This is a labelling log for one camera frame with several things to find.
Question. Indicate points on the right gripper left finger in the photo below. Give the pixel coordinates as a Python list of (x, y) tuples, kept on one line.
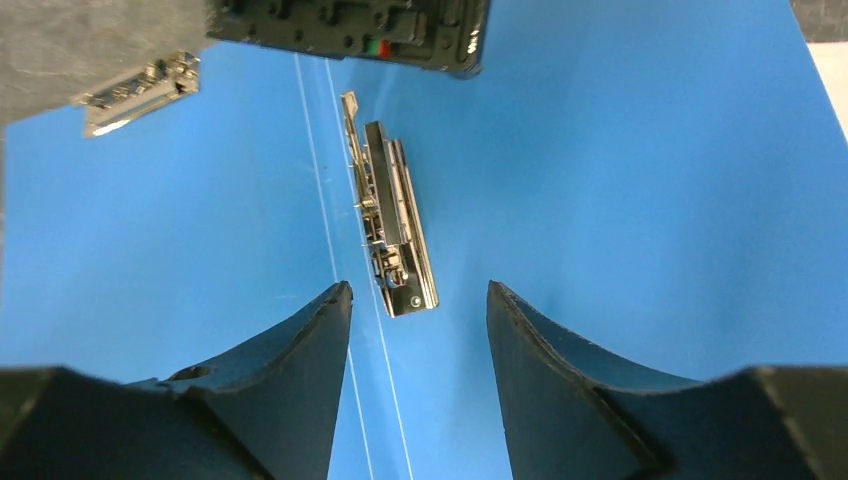
[(265, 409)]

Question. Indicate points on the white paper sheet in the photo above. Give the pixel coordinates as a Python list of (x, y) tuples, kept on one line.
[(830, 60)]

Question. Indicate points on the metal spine folder clip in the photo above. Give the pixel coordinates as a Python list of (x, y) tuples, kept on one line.
[(386, 201)]

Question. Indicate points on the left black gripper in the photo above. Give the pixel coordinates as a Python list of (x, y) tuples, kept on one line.
[(435, 35)]

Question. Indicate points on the blue file folder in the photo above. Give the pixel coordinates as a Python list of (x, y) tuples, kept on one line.
[(666, 178)]

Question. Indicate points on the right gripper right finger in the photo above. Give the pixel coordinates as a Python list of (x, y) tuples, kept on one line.
[(574, 410)]

